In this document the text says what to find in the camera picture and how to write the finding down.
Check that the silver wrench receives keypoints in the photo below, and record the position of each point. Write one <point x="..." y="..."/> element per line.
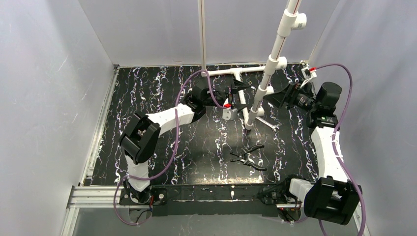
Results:
<point x="275" y="128"/>

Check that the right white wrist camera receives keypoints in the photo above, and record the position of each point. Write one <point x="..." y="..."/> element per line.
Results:
<point x="309" y="74"/>

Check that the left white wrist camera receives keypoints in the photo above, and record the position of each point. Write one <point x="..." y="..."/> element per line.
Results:
<point x="229" y="112"/>

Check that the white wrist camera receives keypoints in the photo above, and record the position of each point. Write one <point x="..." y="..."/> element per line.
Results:
<point x="229" y="112"/>
<point x="309" y="74"/>

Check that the black handled pliers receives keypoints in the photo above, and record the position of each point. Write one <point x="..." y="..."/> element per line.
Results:
<point x="243" y="157"/>

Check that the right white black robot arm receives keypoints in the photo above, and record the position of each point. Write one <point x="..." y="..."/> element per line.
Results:
<point x="332" y="197"/>

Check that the aluminium rail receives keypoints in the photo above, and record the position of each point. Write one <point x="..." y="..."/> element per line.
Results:
<point x="93" y="211"/>
<point x="96" y="141"/>

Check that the aluminium left rail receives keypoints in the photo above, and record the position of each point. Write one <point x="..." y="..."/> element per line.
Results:
<point x="96" y="141"/>

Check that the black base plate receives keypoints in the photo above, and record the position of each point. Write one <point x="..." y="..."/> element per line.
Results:
<point x="224" y="199"/>

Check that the white PVC pipe frame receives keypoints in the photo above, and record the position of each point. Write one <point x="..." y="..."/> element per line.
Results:
<point x="290" y="20"/>

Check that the aluminium front rail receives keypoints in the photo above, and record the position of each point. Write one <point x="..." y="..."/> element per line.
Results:
<point x="93" y="211"/>

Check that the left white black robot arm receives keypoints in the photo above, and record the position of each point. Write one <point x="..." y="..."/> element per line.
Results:
<point x="140" y="137"/>

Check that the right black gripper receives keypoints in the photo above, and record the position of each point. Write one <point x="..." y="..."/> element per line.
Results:
<point x="289" y="97"/>

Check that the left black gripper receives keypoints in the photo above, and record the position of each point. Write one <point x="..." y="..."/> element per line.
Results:
<point x="230" y="96"/>

